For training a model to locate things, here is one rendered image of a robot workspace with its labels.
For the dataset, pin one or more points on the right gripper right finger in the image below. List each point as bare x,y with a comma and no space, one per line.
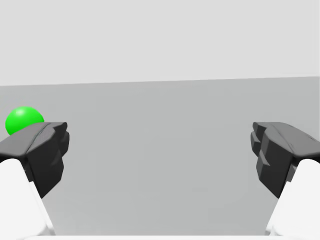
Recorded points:
280,155

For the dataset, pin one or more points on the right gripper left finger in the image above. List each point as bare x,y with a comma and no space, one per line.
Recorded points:
37,155

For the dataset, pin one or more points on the green ball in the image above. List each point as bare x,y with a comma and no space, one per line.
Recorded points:
22,120

